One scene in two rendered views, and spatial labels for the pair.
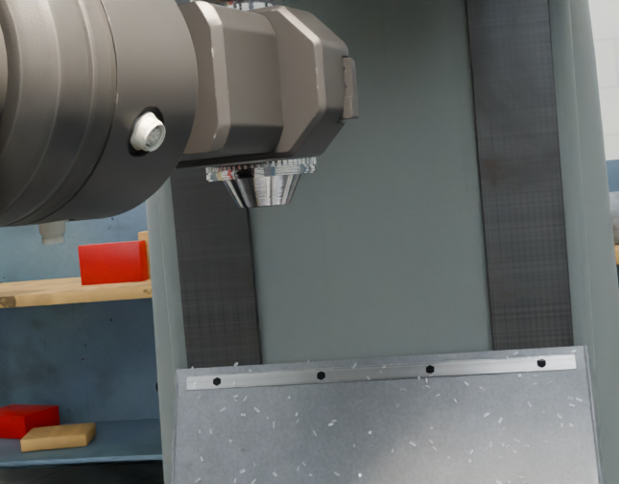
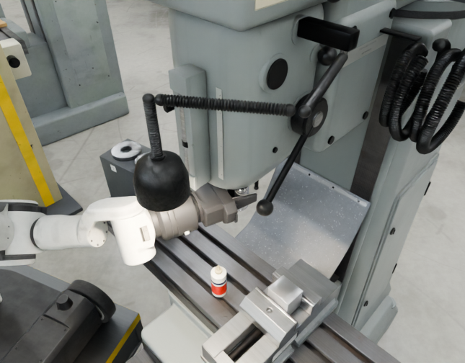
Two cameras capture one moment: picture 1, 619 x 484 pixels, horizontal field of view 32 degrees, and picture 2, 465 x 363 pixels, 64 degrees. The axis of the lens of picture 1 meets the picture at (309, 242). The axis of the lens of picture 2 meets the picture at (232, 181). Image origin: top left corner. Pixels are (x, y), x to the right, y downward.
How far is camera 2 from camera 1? 0.66 m
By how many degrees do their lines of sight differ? 49
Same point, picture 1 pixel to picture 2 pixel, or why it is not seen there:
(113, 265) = not seen: outside the picture
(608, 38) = not seen: outside the picture
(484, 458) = (334, 213)
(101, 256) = not seen: outside the picture
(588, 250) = (384, 181)
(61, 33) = (167, 232)
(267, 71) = (219, 214)
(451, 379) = (337, 192)
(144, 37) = (185, 225)
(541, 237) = (370, 175)
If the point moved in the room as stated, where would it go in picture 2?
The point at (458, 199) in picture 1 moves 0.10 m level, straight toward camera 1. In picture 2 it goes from (353, 155) to (333, 172)
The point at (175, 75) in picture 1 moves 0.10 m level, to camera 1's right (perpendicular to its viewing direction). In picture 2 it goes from (192, 226) to (234, 249)
